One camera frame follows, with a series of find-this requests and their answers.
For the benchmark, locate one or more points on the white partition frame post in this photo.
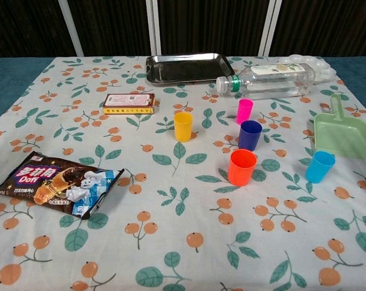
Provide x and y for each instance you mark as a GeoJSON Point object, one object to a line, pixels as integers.
{"type": "Point", "coordinates": [269, 27]}
{"type": "Point", "coordinates": [71, 27]}
{"type": "Point", "coordinates": [154, 27]}

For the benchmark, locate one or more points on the floral leaf tablecloth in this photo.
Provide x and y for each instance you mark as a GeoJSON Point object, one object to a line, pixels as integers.
{"type": "Point", "coordinates": [171, 212]}

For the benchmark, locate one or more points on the yellow plastic cup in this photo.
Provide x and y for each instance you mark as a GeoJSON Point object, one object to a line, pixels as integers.
{"type": "Point", "coordinates": [183, 128]}

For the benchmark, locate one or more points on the clear plastic water bottle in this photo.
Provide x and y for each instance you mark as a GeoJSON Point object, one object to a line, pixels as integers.
{"type": "Point", "coordinates": [277, 85]}

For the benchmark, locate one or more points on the pink plastic cup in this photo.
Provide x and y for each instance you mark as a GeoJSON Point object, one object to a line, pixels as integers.
{"type": "Point", "coordinates": [243, 113]}

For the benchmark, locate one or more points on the light blue plastic cup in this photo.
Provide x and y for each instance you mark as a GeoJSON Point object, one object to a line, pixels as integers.
{"type": "Point", "coordinates": [317, 171]}

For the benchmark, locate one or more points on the green plastic dustpan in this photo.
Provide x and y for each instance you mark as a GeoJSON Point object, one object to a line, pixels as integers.
{"type": "Point", "coordinates": [343, 136]}

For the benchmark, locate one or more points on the dark blue plastic cup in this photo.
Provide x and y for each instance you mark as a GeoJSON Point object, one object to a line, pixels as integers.
{"type": "Point", "coordinates": [249, 138]}

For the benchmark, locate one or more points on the stainless steel tray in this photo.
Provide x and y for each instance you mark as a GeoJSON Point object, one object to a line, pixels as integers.
{"type": "Point", "coordinates": [186, 69]}

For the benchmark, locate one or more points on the white flower paint palette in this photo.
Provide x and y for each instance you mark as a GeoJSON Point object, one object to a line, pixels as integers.
{"type": "Point", "coordinates": [325, 71]}

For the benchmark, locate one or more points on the orange plastic cup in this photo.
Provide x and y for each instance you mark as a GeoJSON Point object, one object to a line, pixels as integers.
{"type": "Point", "coordinates": [240, 174]}

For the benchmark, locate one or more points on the red yellow card box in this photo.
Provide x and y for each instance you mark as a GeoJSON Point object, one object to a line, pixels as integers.
{"type": "Point", "coordinates": [128, 101]}

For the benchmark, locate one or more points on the brown snack bag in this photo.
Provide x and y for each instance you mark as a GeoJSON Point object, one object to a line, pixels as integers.
{"type": "Point", "coordinates": [49, 185]}

